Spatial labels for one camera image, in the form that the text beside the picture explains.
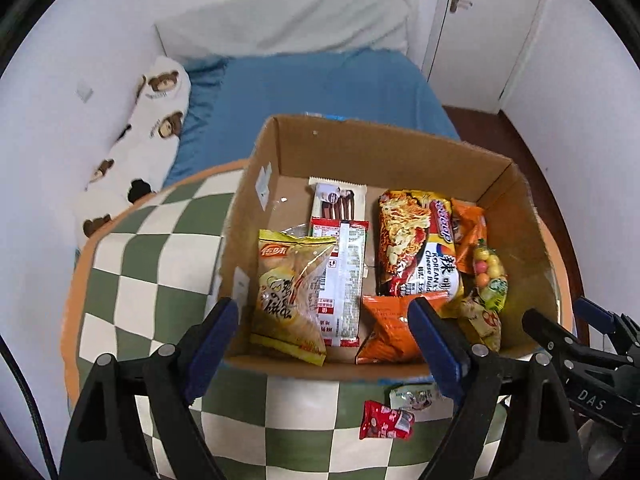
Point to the white red small snack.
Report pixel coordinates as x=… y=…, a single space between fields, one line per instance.
x=415 y=398

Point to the red white noodle packet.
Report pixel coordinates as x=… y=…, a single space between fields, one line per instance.
x=341 y=284

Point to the green checkered mat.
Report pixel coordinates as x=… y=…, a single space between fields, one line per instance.
x=148 y=280

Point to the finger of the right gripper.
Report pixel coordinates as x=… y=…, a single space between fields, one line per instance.
x=600 y=319
x=552 y=337

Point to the white closet door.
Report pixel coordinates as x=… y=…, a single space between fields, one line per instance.
x=477 y=49

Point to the orange snack packet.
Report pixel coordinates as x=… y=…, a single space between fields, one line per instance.
x=469 y=223

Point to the white blanket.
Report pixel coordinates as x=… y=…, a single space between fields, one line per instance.
x=270 y=27

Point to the red small candy packet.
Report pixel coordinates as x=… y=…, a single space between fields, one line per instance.
x=381 y=422

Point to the blue bed sheet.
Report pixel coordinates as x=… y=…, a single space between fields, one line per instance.
x=231 y=98

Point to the yellow panda snack packet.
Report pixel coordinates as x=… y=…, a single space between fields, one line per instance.
x=485 y=322

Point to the white Franzzi biscuit packet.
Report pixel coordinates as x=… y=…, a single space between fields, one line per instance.
x=338 y=200

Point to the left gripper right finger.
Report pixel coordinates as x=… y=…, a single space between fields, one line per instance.
x=539 y=439

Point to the green candy ball packet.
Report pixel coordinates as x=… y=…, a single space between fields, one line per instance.
x=491 y=279

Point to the bear print pillow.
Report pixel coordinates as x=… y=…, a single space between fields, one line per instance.
x=139 y=161

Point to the orange chip packet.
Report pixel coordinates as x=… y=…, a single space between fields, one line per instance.
x=391 y=340

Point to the yellow Sedaap noodle packet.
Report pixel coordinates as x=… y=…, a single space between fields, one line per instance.
x=416 y=252

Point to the yellow bread snack packet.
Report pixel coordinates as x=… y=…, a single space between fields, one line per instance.
x=285 y=317

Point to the brown cardboard box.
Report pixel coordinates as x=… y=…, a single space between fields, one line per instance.
x=274 y=194

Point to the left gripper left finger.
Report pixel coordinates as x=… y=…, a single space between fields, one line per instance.
x=105 y=438

